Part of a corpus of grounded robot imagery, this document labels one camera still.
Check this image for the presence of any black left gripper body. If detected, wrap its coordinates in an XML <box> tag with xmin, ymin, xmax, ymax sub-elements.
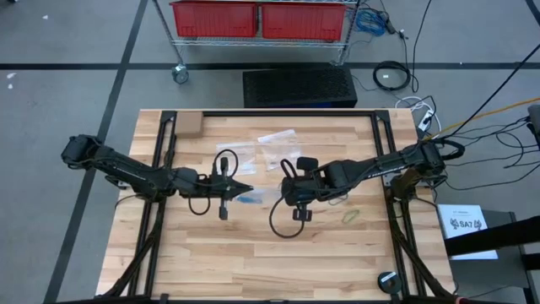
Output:
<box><xmin>197</xmin><ymin>156</ymin><xmax>237</xmax><ymax>220</ymax></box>

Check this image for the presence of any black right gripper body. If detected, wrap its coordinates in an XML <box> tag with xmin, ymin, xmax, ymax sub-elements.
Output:
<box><xmin>280</xmin><ymin>157</ymin><xmax>334</xmax><ymax>222</ymax></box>

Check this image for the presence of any small cardboard box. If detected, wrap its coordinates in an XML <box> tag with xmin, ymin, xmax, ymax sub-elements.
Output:
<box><xmin>175</xmin><ymin>111</ymin><xmax>204</xmax><ymax>138</ymax></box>

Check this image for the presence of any black perforated computer case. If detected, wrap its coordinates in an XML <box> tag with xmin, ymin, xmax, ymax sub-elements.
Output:
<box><xmin>241</xmin><ymin>66</ymin><xmax>359</xmax><ymax>109</ymax></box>

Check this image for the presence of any dark green tape roll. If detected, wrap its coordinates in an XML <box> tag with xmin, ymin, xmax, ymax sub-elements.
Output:
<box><xmin>376</xmin><ymin>270</ymin><xmax>403</xmax><ymax>296</ymax></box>

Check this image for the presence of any white power strip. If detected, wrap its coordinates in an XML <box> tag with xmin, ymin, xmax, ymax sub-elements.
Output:
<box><xmin>417</xmin><ymin>108</ymin><xmax>435</xmax><ymax>132</ymax></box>

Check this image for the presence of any white printed paper sheet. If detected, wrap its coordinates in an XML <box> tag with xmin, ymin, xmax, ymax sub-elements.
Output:
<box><xmin>437</xmin><ymin>204</ymin><xmax>500</xmax><ymax>261</ymax></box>

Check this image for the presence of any red plastic bin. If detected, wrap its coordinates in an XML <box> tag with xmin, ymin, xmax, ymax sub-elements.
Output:
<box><xmin>260</xmin><ymin>2</ymin><xmax>348</xmax><ymax>42</ymax></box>
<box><xmin>170</xmin><ymin>0</ymin><xmax>259</xmax><ymax>38</ymax></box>

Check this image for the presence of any grey side table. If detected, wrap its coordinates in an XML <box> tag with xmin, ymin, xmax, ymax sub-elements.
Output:
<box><xmin>446</xmin><ymin>209</ymin><xmax>532</xmax><ymax>304</ymax></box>

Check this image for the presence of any black bar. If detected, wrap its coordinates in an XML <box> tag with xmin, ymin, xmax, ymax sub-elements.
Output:
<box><xmin>444</xmin><ymin>214</ymin><xmax>540</xmax><ymax>271</ymax></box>

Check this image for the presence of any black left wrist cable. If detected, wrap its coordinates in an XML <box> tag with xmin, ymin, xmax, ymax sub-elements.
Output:
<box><xmin>186</xmin><ymin>148</ymin><xmax>240</xmax><ymax>217</ymax></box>

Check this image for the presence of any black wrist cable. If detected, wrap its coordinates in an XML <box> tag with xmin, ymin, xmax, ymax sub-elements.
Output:
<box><xmin>186</xmin><ymin>148</ymin><xmax>240</xmax><ymax>217</ymax></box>
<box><xmin>267</xmin><ymin>158</ymin><xmax>308</xmax><ymax>240</ymax></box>

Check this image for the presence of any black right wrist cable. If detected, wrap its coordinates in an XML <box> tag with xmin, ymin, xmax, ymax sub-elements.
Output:
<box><xmin>267</xmin><ymin>158</ymin><xmax>308</xmax><ymax>240</ymax></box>

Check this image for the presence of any black cable coil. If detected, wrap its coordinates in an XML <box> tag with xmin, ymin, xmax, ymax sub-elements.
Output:
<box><xmin>372</xmin><ymin>60</ymin><xmax>413</xmax><ymax>92</ymax></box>

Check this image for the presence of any white cable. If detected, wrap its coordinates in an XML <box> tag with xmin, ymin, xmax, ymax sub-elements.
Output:
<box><xmin>394</xmin><ymin>95</ymin><xmax>443</xmax><ymax>135</ymax></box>

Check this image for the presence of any chrome wire shelf rack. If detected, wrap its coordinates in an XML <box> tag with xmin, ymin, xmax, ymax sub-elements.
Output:
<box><xmin>150</xmin><ymin>0</ymin><xmax>363</xmax><ymax>84</ymax></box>

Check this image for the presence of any blue cable coil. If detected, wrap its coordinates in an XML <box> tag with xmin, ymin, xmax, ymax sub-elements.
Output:
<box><xmin>354</xmin><ymin>8</ymin><xmax>388</xmax><ymax>37</ymax></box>

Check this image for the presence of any thin black hanging cable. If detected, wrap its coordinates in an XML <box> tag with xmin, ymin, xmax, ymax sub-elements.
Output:
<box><xmin>410</xmin><ymin>0</ymin><xmax>435</xmax><ymax>94</ymax></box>

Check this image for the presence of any yellow cable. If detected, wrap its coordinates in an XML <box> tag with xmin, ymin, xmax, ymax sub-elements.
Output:
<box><xmin>423</xmin><ymin>96</ymin><xmax>540</xmax><ymax>142</ymax></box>

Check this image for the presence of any black floor cable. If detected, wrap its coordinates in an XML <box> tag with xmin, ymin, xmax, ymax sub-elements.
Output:
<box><xmin>445</xmin><ymin>162</ymin><xmax>540</xmax><ymax>192</ymax></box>

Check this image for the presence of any thick black cable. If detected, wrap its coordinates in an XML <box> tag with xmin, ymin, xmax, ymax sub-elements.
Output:
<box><xmin>440</xmin><ymin>53</ymin><xmax>540</xmax><ymax>141</ymax></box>

